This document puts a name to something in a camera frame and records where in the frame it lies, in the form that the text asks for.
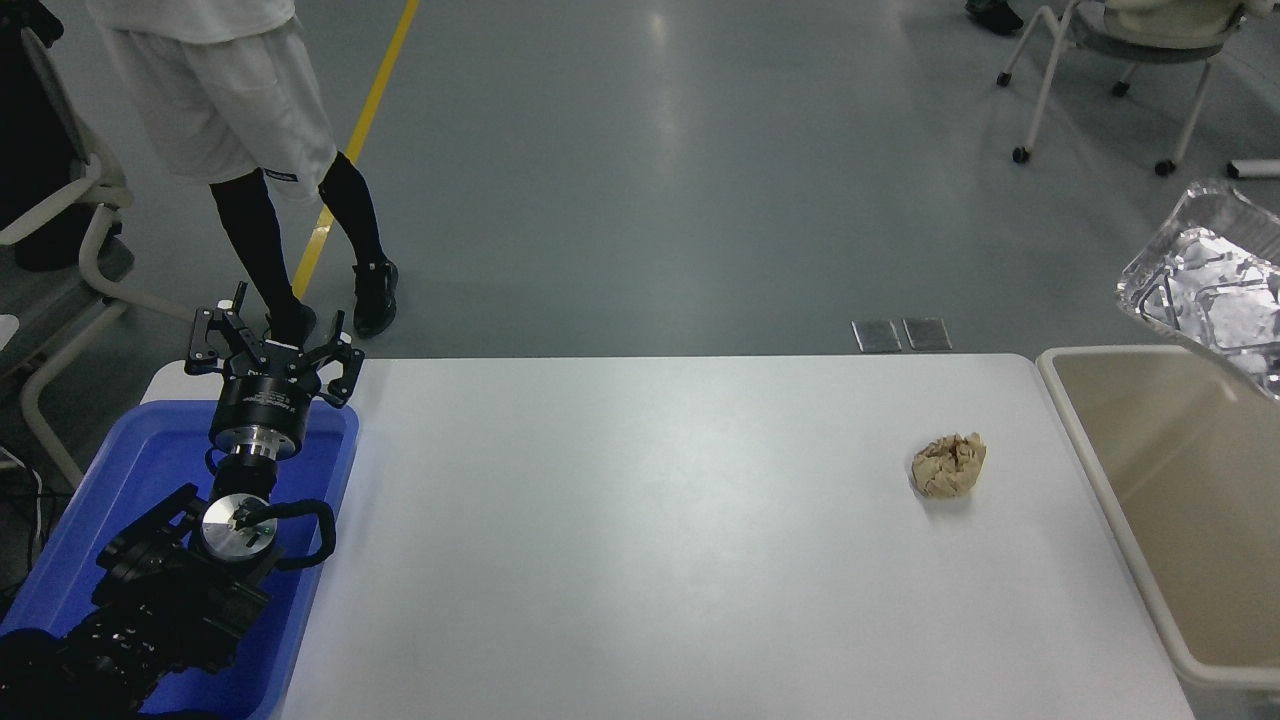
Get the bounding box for black floor cables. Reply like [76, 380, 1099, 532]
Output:
[0, 445, 49, 596]

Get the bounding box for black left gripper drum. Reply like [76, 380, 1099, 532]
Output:
[210, 345, 319, 441]

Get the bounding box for large pale bin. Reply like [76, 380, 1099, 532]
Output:
[1037, 345, 1280, 720]

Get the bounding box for silver foil tray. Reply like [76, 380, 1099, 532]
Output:
[1117, 180, 1280, 401]

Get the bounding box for blue plastic tray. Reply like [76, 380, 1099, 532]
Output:
[0, 400, 359, 720]

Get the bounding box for crumpled tan paper ball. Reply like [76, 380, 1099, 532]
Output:
[911, 432, 989, 501]

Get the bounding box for white wheeled chair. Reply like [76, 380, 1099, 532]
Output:
[997, 0, 1256, 178]

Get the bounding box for white frame chair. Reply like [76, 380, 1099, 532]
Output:
[0, 25, 201, 491]

